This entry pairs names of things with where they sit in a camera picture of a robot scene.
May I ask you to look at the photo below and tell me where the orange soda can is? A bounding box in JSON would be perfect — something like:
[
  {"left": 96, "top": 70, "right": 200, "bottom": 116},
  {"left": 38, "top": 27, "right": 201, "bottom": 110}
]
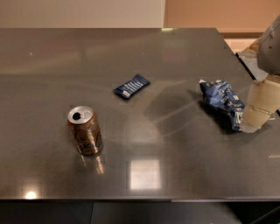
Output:
[{"left": 67, "top": 106, "right": 103, "bottom": 156}]

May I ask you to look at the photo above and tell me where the crumpled blue chip bag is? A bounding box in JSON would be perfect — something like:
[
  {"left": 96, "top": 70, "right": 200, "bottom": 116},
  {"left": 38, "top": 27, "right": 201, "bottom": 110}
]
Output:
[{"left": 199, "top": 80, "right": 245, "bottom": 131}]

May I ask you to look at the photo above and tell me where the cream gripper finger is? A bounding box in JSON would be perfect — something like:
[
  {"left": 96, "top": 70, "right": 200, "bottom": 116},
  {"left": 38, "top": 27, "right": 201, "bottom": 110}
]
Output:
[{"left": 241, "top": 78, "right": 280, "bottom": 133}]

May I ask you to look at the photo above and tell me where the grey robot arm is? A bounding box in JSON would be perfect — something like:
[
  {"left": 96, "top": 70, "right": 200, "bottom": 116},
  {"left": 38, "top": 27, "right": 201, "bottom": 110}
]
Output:
[{"left": 241, "top": 16, "right": 280, "bottom": 133}]

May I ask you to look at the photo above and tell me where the small blue snack packet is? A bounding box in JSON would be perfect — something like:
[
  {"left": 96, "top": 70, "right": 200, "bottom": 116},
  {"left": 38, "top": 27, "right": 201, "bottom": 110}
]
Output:
[{"left": 113, "top": 74, "right": 151, "bottom": 99}]

